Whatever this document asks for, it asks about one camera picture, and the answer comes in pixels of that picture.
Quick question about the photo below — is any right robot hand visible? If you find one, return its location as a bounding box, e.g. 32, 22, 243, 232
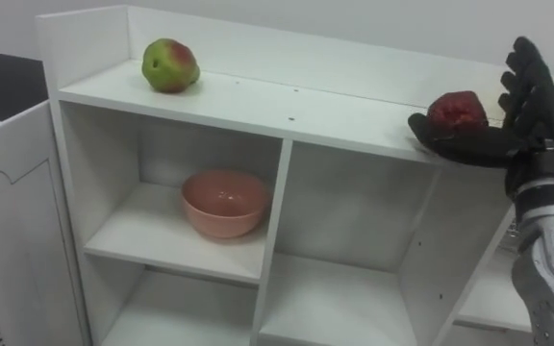
407, 36, 554, 194

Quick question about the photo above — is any white shelf unit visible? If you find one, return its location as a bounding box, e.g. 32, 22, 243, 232
35, 4, 554, 346

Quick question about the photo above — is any pink bowl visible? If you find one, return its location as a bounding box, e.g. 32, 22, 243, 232
180, 167, 272, 240

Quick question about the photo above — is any green red apple soft toy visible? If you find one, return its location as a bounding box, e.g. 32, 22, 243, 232
140, 37, 201, 94

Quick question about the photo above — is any white perforated cabinet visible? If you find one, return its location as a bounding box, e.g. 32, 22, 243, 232
0, 99, 90, 346

